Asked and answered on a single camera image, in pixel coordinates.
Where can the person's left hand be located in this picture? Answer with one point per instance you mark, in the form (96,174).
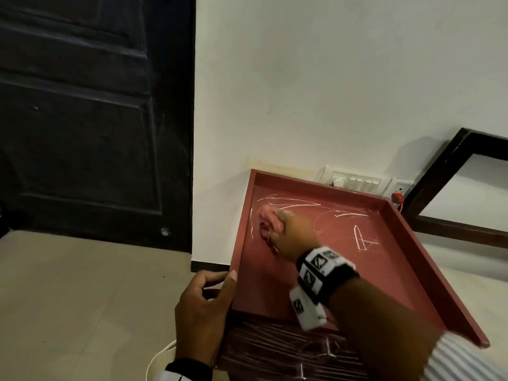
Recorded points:
(200,317)

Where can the person's right hand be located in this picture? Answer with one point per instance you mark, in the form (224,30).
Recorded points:
(295,234)

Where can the person's right fingers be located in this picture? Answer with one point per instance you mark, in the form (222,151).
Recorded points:
(272,234)

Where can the person's left thumb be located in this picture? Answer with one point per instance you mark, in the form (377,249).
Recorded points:
(231,291)

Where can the pink cloth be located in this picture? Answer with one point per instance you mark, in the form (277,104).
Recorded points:
(266,213)

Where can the reddish brown tray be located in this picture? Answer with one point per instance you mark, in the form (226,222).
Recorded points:
(341,253)

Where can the person's right forearm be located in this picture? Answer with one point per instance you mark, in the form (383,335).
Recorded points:
(381,329)

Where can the black white wrist tracker band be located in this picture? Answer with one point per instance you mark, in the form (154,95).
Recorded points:
(317,281)
(184,371)

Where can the round metal door stopper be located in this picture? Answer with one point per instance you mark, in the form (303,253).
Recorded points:
(165,231)

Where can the dark wooden panel door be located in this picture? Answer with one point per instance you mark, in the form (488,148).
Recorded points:
(79,115)

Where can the striped shirt sleeve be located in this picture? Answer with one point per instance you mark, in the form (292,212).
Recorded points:
(468,359)

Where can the white wall switch panel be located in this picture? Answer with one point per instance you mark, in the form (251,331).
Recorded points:
(357,181)

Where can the dark wooden frame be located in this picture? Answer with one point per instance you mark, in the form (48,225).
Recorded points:
(436,174)

